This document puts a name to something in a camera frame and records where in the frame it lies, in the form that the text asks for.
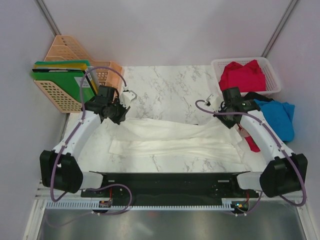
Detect white t shirt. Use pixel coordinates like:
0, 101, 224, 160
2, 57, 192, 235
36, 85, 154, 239
109, 118, 243, 164

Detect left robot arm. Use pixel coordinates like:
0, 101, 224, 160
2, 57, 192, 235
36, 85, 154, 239
39, 86, 137, 197

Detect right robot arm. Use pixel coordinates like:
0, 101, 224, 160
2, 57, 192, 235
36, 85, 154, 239
214, 87, 308, 198

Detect black t shirt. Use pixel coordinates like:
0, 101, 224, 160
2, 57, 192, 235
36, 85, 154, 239
243, 91, 274, 102

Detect red t shirt on table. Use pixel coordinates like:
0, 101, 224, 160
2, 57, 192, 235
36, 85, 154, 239
238, 125, 261, 153

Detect red t shirt in basket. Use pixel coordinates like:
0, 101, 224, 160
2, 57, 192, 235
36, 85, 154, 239
218, 59, 267, 93

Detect blue t shirt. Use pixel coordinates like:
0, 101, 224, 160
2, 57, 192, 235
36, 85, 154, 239
254, 99, 295, 143

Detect green file folder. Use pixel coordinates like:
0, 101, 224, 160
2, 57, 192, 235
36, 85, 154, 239
31, 69, 98, 102

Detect white plastic basket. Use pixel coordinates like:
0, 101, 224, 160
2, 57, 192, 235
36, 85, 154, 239
208, 57, 282, 96

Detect peach plastic file organizer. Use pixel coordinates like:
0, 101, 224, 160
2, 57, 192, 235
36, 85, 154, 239
31, 35, 124, 113

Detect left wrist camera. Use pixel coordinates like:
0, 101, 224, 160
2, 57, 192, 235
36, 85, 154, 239
119, 90, 138, 108

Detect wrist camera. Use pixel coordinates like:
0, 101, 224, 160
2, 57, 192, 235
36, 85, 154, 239
204, 94, 214, 107
119, 90, 138, 108

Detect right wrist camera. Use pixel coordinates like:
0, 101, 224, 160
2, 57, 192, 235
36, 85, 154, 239
204, 94, 214, 107

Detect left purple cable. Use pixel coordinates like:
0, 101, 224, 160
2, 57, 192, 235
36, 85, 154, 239
46, 66, 133, 228

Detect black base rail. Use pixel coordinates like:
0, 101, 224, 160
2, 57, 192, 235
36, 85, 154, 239
81, 172, 259, 206

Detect white slotted cable duct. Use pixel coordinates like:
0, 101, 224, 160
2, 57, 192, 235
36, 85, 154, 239
45, 199, 245, 211

